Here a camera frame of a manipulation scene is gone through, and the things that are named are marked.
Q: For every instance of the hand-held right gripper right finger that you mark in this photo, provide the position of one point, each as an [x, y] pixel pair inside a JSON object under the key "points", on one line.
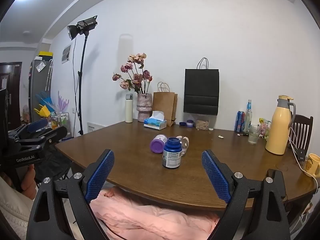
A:
{"points": [[216, 175]]}

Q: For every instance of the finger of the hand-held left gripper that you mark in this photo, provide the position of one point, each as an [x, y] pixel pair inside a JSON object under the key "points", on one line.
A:
{"points": [[53, 133], [37, 125]]}

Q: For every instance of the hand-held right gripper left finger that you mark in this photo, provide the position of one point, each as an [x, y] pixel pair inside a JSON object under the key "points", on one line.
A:
{"points": [[100, 177]]}

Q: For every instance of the person's left forearm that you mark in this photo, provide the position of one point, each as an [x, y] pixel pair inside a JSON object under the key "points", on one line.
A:
{"points": [[12, 205]]}

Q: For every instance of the person's left hand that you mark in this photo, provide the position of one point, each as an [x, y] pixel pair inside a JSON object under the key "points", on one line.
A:
{"points": [[28, 183]]}

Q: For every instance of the white storage rack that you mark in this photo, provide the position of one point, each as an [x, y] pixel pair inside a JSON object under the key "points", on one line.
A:
{"points": [[61, 123]]}

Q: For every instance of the blue clothes hangers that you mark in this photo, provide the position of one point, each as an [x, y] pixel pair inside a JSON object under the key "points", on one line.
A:
{"points": [[46, 101]]}

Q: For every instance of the dark folding chair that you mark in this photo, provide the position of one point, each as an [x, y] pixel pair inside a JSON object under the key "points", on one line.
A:
{"points": [[53, 162]]}

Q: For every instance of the purple clothes hanger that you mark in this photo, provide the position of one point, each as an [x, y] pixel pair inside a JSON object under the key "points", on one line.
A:
{"points": [[62, 102]]}

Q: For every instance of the grey refrigerator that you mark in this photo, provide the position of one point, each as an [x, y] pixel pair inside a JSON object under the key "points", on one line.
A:
{"points": [[38, 87]]}

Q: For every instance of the dark wooden door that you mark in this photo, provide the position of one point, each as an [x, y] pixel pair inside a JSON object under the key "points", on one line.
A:
{"points": [[11, 92]]}

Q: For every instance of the blue lid bottle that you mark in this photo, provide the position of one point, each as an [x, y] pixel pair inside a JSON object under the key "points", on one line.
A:
{"points": [[172, 152]]}

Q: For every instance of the drinking glass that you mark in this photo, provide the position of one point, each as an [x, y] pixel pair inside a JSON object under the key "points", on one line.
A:
{"points": [[253, 136]]}

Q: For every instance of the small purple jar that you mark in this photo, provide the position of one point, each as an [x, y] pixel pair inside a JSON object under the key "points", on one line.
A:
{"points": [[190, 123]]}

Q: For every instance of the blue jar lid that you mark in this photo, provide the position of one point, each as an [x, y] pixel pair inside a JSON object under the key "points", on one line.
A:
{"points": [[182, 124]]}

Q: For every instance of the pink quilted cloth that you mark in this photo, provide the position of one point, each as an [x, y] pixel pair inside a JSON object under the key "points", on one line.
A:
{"points": [[150, 220]]}

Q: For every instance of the clear glass bottle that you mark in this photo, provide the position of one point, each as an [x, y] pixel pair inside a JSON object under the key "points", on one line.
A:
{"points": [[248, 117]]}

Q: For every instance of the purple lid bottle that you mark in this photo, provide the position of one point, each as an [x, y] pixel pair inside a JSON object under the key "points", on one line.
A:
{"points": [[158, 143]]}

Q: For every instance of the snack packets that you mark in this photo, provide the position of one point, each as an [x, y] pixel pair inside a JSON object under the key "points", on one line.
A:
{"points": [[264, 128]]}

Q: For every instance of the yellow box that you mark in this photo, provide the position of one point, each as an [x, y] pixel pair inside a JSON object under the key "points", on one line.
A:
{"points": [[45, 54]]}

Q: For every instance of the white thermos bottle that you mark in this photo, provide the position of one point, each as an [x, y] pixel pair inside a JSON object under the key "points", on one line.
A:
{"points": [[129, 110]]}

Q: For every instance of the blue tissue box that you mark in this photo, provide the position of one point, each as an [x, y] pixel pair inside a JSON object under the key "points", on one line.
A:
{"points": [[155, 123]]}

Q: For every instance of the yellow thermos jug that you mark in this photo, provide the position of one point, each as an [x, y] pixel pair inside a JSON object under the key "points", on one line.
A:
{"points": [[278, 127]]}

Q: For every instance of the pink white ceramic vase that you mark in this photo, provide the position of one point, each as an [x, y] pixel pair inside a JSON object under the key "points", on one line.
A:
{"points": [[144, 106]]}

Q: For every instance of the black paper bag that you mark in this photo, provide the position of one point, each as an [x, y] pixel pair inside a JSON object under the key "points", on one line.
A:
{"points": [[201, 90]]}

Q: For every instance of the black charger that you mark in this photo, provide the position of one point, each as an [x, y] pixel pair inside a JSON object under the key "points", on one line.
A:
{"points": [[300, 155]]}

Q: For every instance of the brown paper bag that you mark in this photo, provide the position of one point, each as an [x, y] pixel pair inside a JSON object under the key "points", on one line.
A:
{"points": [[163, 105]]}

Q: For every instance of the yellow mug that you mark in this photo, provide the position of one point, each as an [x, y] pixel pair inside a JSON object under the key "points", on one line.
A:
{"points": [[312, 165]]}

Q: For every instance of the dark wooden chair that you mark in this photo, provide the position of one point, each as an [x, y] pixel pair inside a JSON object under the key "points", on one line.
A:
{"points": [[303, 130]]}

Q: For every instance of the dried pink flowers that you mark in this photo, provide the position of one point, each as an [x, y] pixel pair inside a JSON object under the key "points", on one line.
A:
{"points": [[135, 76]]}

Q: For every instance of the studio light on stand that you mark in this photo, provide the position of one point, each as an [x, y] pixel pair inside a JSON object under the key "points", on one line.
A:
{"points": [[83, 26]]}

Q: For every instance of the white wall outlet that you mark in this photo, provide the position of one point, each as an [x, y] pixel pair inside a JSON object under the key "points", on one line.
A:
{"points": [[91, 126]]}

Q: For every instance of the wall electrical panel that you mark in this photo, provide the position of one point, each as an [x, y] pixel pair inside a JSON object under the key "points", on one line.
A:
{"points": [[66, 53]]}

